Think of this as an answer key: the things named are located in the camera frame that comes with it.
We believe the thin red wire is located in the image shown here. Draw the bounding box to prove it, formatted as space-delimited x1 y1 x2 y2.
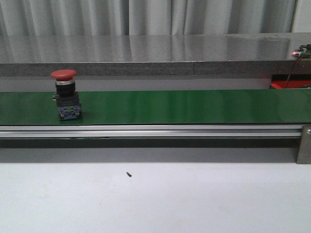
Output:
284 55 302 89

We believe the green conveyor belt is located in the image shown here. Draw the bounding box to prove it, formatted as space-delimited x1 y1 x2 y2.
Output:
0 89 311 125

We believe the small circuit board red LED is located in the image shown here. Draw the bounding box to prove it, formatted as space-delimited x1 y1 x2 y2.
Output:
291 44 311 58

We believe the aluminium conveyor side rail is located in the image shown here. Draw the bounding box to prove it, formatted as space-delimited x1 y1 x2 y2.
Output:
0 124 304 139

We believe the red plastic bin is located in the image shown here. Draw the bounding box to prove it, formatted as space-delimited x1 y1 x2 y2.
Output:
270 74 311 89

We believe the grey pleated curtain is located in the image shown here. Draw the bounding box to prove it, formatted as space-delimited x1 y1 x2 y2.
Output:
0 0 297 36

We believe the grey stone counter slab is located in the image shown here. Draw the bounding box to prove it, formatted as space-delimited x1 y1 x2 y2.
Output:
0 33 311 77

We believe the metal conveyor support bracket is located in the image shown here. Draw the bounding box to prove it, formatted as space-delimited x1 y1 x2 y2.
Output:
296 125 311 164

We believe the red mushroom push button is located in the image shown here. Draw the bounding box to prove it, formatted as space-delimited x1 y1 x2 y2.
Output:
51 69 82 120

